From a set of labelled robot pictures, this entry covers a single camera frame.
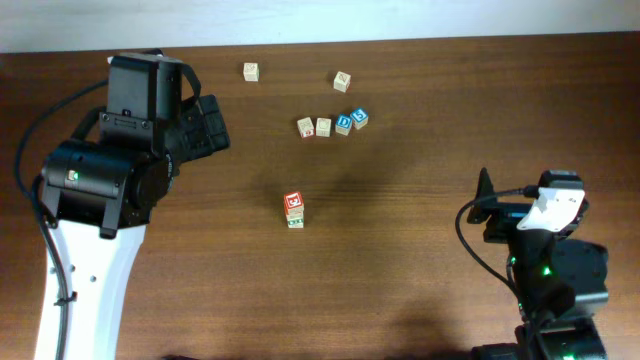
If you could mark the wooden block plain drawing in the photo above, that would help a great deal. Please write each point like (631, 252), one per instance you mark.
(323, 127)

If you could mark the wooden block green side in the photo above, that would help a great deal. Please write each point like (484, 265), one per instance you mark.
(293, 203)

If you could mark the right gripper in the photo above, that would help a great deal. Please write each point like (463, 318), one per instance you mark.
(505, 216)

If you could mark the plain wooden block far left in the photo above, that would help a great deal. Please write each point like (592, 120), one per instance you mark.
(251, 72)

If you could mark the wooden block far right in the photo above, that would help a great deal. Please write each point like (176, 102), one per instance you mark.
(342, 81)

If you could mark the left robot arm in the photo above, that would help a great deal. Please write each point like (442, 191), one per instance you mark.
(94, 197)

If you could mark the green letter B block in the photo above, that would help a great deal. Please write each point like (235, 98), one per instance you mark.
(295, 221)

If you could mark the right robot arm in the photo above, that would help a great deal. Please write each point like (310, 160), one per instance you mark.
(558, 281)

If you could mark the blue letter D block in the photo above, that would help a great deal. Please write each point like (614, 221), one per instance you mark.
(343, 125)

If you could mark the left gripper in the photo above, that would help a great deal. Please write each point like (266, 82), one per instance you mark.
(207, 121)

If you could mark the blue number 5 block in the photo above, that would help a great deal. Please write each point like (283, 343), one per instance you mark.
(359, 118)

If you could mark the wooden block red side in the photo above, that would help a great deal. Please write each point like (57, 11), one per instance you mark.
(305, 127)

